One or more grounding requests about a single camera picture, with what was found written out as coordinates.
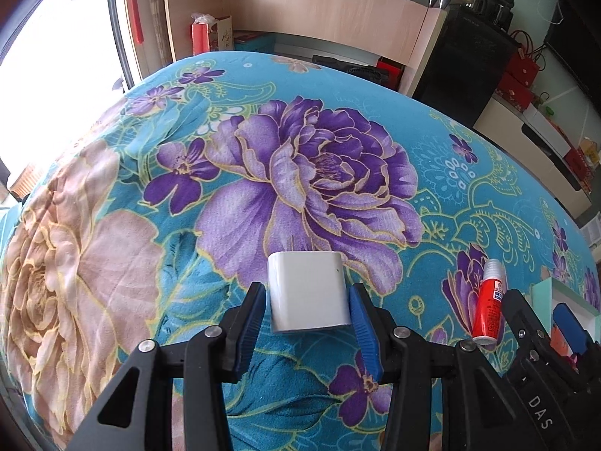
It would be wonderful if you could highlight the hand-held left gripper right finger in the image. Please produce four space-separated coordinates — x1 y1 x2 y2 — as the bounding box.
347 283 531 451

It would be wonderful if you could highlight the white charger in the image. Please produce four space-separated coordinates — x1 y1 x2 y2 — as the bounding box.
267 251 352 334

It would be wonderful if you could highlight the curved wooden shelf unit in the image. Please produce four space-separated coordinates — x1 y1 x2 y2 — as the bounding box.
155 0 475 99

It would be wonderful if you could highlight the red gift bag with handles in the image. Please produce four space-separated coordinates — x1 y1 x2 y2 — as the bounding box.
498 30 541 85

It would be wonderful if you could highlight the teal cardboard box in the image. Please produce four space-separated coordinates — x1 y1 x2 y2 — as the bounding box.
530 276 601 362

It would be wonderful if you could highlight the beige television cabinet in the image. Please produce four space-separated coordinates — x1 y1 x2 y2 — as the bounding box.
472 94 593 219

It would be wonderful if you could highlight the small red box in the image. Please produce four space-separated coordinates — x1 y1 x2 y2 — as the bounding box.
377 58 405 90

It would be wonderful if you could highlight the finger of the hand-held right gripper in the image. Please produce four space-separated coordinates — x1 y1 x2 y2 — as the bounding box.
551 303 593 358
503 288 552 362

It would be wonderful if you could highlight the red glue bottle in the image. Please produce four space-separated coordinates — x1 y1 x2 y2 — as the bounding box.
472 258 509 346

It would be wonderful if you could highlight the teal storage basket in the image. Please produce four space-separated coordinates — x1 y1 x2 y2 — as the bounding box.
233 30 278 54

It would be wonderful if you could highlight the red gift box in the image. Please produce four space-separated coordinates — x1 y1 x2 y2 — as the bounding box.
495 75 536 114

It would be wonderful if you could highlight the floral blanket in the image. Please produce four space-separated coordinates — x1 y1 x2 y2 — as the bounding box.
0 49 601 451

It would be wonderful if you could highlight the cream paper bag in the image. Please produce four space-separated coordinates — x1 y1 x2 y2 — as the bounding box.
207 15 234 52

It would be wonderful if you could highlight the red hanging decoration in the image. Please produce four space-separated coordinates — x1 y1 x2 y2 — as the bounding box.
121 0 145 45

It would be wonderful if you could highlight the white flat box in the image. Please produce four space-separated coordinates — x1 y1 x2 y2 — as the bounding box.
521 103 574 158

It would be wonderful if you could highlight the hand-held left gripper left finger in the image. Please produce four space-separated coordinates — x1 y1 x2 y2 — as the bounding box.
70 282 268 451

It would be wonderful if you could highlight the black water dispenser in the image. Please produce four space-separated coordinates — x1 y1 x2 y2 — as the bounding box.
413 0 522 127

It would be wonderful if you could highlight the black floor device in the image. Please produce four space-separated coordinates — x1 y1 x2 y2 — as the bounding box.
312 54 390 88

